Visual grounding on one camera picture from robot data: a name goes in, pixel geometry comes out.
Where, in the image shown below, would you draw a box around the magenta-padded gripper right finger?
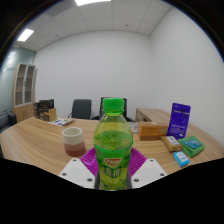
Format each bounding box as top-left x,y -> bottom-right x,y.
127,147 -> 168,190

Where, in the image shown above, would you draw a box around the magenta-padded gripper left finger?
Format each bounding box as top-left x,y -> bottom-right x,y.
57,147 -> 99,190

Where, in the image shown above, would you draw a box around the green drink bottle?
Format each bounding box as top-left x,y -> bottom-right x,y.
92,97 -> 135,192

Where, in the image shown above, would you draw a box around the white and brown ceramic cup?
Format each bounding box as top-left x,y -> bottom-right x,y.
61,126 -> 87,158

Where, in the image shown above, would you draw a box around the small blue box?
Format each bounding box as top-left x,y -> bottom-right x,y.
172,150 -> 191,169

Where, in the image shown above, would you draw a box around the small tan box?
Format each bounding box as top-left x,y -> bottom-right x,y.
160,134 -> 184,153

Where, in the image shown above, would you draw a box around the brown wooden box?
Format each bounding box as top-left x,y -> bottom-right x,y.
136,121 -> 169,142

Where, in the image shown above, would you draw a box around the round grey disc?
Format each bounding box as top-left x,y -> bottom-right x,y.
128,121 -> 140,135

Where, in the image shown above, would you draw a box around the green flat box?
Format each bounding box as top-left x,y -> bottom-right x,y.
177,134 -> 206,159

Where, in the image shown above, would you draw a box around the white and green leaflet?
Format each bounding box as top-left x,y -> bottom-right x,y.
47,117 -> 75,127

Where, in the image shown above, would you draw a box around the wooden side desk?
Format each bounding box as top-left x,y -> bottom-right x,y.
134,107 -> 175,125

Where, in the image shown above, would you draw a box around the purple standing card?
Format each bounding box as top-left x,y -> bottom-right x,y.
166,102 -> 192,140

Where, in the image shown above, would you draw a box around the grey mesh office chair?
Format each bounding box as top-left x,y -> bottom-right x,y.
90,96 -> 135,123

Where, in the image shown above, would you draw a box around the black office chair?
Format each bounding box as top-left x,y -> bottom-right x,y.
67,98 -> 93,121

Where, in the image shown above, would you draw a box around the dark cardboard boxes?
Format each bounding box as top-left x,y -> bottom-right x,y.
32,98 -> 58,123

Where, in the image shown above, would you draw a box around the black sofa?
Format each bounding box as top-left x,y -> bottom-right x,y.
0,111 -> 18,135

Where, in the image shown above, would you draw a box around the wooden shelf cabinet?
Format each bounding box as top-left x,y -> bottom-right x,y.
11,62 -> 38,124

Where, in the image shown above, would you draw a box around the rectangular ceiling light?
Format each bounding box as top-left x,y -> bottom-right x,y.
73,0 -> 112,7
16,28 -> 35,43

